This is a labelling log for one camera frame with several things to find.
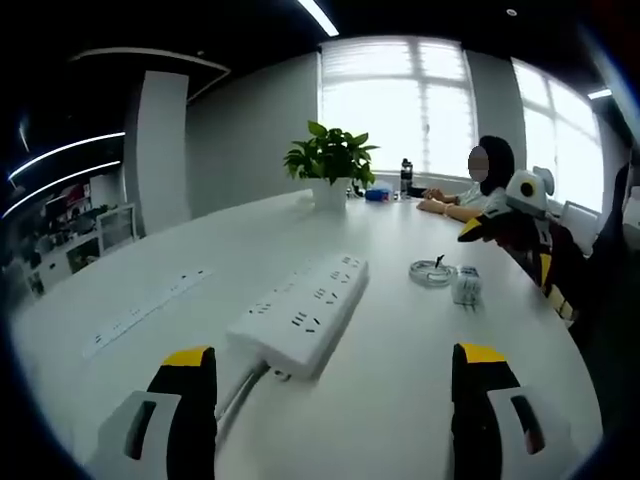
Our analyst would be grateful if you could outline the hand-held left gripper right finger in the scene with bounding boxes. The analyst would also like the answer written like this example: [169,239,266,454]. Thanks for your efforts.
[449,342,576,480]

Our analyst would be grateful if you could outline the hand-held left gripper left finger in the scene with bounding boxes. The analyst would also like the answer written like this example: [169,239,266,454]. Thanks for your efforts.
[92,344,219,480]

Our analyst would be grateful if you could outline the white charger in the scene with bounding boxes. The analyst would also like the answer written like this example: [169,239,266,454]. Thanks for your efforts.
[449,264,484,311]

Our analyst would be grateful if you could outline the white charger cable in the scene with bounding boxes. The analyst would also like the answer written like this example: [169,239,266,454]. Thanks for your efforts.
[408,253,459,290]

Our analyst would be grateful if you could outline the white power strip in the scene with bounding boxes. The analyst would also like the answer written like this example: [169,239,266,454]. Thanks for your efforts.
[225,252,370,381]

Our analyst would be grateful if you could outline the white desk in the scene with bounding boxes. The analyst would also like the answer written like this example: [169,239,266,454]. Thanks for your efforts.
[9,188,609,480]

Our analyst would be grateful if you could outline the recessed desk socket panel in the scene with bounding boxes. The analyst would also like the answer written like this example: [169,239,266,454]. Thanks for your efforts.
[79,267,214,361]

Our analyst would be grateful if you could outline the straight ceiling light strip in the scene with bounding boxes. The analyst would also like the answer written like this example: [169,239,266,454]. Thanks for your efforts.
[7,132,126,181]
[2,159,124,219]

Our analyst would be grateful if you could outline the short ceiling light strip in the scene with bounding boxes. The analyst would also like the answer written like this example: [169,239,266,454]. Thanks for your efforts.
[294,0,341,36]

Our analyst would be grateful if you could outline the white office chair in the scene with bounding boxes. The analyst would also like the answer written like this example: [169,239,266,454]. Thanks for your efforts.
[559,199,601,251]

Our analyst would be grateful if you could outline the window with white blinds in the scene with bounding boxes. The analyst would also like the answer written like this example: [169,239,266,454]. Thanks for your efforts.
[509,57,606,211]
[319,37,474,176]

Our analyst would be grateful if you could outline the black water bottle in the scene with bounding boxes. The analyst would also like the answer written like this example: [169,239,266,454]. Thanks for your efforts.
[399,157,415,199]

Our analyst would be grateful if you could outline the green potted plant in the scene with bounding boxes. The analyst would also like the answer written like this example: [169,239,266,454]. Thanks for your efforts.
[283,119,381,211]

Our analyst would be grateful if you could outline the low white cabinet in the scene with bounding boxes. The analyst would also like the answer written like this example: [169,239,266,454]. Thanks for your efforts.
[29,234,104,296]

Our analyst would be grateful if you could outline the glass door cabinet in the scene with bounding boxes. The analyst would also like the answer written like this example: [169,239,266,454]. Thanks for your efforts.
[97,202,139,251]

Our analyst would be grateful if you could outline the white power strip cable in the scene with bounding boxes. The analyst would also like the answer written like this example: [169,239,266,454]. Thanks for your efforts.
[214,362,274,446]

